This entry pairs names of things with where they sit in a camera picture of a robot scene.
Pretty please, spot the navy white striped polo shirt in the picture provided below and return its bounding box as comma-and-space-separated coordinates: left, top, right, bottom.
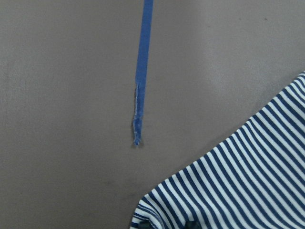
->
130, 73, 305, 229

